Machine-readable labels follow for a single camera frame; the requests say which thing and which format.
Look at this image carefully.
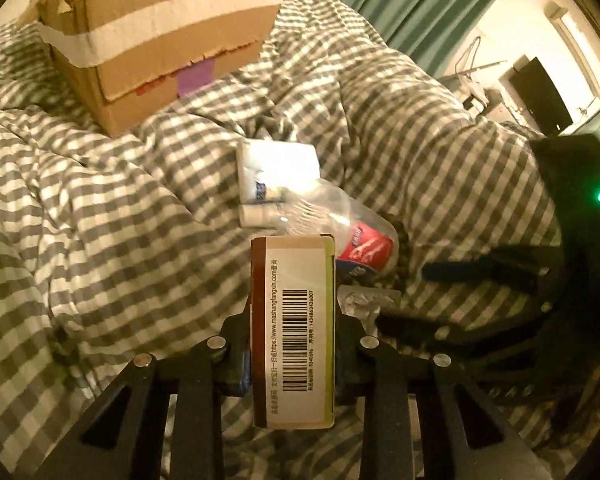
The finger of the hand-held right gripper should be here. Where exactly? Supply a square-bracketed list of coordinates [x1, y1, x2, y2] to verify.
[421, 258, 552, 282]
[377, 307, 487, 357]

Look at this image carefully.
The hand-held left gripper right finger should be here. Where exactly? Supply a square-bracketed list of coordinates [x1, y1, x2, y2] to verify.
[334, 300, 553, 480]

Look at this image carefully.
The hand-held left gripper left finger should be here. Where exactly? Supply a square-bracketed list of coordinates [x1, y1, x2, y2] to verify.
[32, 305, 253, 480]

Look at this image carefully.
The brown white medicine box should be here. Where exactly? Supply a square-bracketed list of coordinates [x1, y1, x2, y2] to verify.
[250, 234, 338, 431]

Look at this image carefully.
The brown cardboard box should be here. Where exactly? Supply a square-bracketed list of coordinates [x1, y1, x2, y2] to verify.
[17, 0, 297, 138]

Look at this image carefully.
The silver blister pack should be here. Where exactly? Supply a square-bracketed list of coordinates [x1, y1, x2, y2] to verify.
[338, 284, 403, 322]

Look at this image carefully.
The clear bottle with red label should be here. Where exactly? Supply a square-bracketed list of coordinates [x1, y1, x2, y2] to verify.
[278, 178, 401, 282]

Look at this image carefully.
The small white bottle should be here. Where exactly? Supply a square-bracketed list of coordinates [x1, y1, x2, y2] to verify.
[239, 202, 283, 228]

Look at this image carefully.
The black television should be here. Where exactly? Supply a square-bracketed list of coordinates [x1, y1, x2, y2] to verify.
[509, 57, 575, 136]

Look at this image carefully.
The metal drying rack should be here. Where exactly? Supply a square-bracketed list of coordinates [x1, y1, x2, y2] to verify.
[452, 35, 509, 106]

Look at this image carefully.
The white tissue packet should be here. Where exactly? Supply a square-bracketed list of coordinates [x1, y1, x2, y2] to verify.
[236, 139, 322, 206]

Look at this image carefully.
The grey white checkered blanket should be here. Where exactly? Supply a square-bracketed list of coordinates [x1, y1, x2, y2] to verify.
[0, 0, 583, 480]

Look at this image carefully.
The teal curtain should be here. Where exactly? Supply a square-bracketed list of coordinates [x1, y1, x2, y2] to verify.
[324, 0, 531, 77]

